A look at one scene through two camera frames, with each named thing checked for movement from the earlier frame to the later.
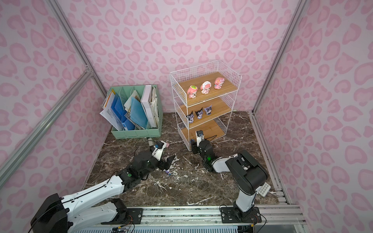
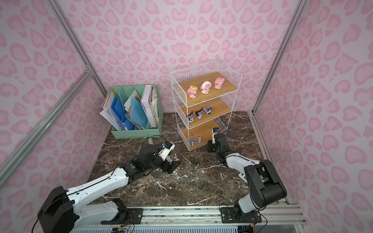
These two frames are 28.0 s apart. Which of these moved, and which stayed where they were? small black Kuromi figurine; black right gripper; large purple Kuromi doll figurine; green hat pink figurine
Moved: black right gripper
Stayed: large purple Kuromi doll figurine; small black Kuromi figurine; green hat pink figurine
